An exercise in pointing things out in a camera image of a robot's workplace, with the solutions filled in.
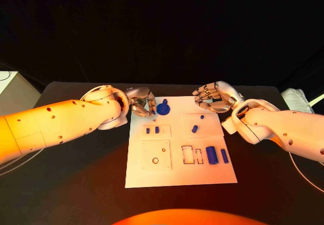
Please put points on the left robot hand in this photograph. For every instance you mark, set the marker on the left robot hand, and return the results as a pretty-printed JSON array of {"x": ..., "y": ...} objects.
[{"x": 142, "y": 100}]

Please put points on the thick blue cylinder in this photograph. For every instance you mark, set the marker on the thick blue cylinder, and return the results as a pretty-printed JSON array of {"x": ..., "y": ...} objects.
[{"x": 212, "y": 155}]

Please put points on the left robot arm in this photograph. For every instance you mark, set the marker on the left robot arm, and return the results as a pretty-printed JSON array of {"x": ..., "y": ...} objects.
[{"x": 64, "y": 119}]

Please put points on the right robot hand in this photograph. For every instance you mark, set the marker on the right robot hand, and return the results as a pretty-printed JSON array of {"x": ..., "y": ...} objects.
[{"x": 218, "y": 98}]

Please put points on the white task board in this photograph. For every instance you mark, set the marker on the white task board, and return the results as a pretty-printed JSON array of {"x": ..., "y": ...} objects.
[{"x": 178, "y": 140}]

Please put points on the blue gear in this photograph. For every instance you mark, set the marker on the blue gear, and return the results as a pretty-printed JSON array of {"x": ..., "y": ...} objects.
[{"x": 163, "y": 108}]

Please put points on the thin blue cylinder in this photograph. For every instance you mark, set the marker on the thin blue cylinder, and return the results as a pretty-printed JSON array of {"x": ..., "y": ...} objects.
[{"x": 225, "y": 156}]

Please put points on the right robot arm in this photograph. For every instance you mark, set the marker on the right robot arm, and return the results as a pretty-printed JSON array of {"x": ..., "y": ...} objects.
[{"x": 278, "y": 126}]

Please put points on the white ribbed object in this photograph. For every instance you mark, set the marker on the white ribbed object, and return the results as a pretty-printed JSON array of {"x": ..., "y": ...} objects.
[{"x": 296, "y": 100}]

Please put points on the white cabinet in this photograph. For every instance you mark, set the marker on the white cabinet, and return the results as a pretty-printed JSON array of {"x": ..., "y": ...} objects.
[{"x": 15, "y": 91}]

